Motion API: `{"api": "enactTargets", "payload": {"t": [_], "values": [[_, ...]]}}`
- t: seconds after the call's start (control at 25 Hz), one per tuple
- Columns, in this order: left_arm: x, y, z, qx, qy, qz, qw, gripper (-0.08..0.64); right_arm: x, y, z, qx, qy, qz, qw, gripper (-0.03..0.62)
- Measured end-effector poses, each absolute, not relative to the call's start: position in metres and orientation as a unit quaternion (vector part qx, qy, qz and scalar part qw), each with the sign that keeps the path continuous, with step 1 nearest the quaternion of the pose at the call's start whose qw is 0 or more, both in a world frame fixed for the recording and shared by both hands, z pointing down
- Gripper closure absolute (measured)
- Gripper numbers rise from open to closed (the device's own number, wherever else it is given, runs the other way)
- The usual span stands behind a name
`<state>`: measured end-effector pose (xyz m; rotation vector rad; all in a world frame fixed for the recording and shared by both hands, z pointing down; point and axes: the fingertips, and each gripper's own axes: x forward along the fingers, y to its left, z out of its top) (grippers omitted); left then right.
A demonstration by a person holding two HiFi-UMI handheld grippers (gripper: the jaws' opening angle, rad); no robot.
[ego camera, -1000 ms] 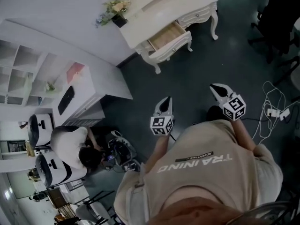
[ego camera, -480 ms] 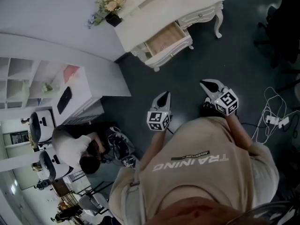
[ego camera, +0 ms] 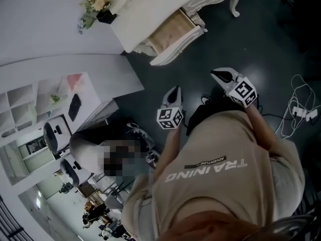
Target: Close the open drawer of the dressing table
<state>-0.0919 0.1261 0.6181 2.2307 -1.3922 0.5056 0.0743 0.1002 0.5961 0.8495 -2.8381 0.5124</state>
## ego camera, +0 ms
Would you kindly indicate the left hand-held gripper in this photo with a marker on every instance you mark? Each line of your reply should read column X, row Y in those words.
column 170, row 117

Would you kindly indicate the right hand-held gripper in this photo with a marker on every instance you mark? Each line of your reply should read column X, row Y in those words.
column 244, row 90

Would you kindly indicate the white wooden drawer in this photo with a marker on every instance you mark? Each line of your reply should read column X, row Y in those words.
column 173, row 29

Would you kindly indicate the person's right forearm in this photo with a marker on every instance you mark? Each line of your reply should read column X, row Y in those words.
column 260, row 129

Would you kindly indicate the person's left forearm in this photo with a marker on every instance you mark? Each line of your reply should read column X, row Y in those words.
column 171, row 147

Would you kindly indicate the white carved dressing table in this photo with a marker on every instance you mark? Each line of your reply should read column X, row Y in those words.
column 140, row 16

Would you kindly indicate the small wooden stick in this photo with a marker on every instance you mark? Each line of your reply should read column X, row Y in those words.
column 168, row 40

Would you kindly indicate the white power strip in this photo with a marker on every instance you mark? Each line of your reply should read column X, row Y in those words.
column 304, row 113

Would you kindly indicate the pink box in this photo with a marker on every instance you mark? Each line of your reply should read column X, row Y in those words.
column 78, row 83

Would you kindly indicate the person's beige shirt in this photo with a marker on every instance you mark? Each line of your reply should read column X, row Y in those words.
column 213, row 184

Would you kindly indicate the black flat case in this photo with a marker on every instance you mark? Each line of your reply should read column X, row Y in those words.
column 74, row 107

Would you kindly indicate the black square vase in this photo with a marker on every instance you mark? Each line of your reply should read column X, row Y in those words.
column 105, row 16

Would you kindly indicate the small potted flower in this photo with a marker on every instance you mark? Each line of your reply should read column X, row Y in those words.
column 54, row 99

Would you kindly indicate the cream flower bouquet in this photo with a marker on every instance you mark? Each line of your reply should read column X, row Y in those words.
column 99, row 2

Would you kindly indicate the white robot head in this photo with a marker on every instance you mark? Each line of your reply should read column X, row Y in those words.
column 54, row 134
column 75, row 172

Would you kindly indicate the white cubby shelf unit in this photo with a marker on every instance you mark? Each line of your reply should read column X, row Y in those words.
column 30, row 99

